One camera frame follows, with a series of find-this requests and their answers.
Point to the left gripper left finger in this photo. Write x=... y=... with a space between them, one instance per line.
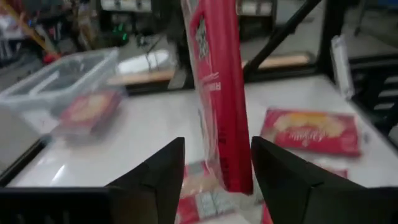
x=155 y=193

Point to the clear plastic bin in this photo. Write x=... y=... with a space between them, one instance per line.
x=62 y=71

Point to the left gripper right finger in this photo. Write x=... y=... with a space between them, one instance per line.
x=295 y=199

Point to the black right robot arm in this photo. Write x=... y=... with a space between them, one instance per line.
x=331 y=37

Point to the white metal bracket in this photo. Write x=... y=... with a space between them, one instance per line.
x=342 y=68

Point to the black diagonal strut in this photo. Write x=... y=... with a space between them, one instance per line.
x=280 y=34

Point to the yellow slanted pole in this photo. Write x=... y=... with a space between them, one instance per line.
x=31 y=34

